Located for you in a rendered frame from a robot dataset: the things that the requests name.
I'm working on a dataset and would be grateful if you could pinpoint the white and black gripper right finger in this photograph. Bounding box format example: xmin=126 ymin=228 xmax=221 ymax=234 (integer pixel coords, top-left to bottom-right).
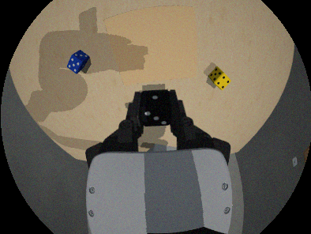
xmin=169 ymin=89 xmax=230 ymax=167

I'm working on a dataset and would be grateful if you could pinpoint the black die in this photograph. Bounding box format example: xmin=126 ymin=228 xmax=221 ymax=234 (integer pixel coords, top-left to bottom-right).
xmin=140 ymin=89 xmax=171 ymax=126

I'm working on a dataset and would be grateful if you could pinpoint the blue die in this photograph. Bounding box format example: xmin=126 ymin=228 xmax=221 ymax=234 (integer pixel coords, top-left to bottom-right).
xmin=67 ymin=50 xmax=89 ymax=74

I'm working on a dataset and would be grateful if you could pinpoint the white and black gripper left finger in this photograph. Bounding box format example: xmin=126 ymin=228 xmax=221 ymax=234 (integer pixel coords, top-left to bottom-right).
xmin=85 ymin=92 xmax=144 ymax=169

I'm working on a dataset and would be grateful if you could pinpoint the yellow die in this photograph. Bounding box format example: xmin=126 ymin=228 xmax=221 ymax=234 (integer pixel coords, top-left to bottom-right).
xmin=208 ymin=66 xmax=231 ymax=90

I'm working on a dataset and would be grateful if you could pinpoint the tan flat mat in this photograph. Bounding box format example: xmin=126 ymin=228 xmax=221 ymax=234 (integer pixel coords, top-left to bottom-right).
xmin=104 ymin=6 xmax=197 ymax=86

